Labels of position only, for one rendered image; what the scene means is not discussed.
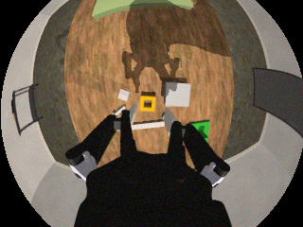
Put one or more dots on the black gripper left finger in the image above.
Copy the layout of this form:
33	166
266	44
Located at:
84	157

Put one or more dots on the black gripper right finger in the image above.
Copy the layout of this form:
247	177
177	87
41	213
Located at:
205	160

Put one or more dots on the grey flat bar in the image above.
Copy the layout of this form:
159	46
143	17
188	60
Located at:
147	125

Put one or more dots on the yellow square nut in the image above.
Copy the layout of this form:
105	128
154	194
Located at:
147	108

